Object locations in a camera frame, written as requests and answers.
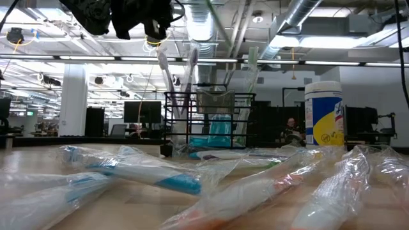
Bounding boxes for person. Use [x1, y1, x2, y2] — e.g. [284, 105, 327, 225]
[280, 117, 307, 145]

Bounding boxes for green toothbrush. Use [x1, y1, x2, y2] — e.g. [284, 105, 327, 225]
[223, 156, 320, 175]
[235, 46, 261, 146]

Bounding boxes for black wire caddy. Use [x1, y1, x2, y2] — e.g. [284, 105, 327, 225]
[162, 83, 257, 158]

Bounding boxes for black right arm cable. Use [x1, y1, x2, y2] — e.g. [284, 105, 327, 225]
[393, 0, 409, 111]

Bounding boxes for blue mouthwash bottle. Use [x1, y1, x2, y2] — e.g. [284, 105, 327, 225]
[207, 114, 233, 148]
[188, 135, 210, 148]

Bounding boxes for disinfecting wipes canister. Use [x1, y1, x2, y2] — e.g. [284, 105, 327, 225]
[304, 80, 346, 150]

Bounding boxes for black monitor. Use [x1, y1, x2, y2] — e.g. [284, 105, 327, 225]
[123, 100, 162, 124]

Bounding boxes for black equipment stand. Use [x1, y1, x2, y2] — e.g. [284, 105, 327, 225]
[344, 105, 398, 144]

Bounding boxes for silver ventilation duct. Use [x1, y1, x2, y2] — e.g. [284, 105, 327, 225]
[184, 0, 219, 59]
[260, 0, 323, 61]

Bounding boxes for black cabinet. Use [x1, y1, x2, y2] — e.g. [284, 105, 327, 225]
[84, 106, 106, 137]

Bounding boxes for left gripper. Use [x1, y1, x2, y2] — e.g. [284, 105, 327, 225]
[110, 0, 186, 41]

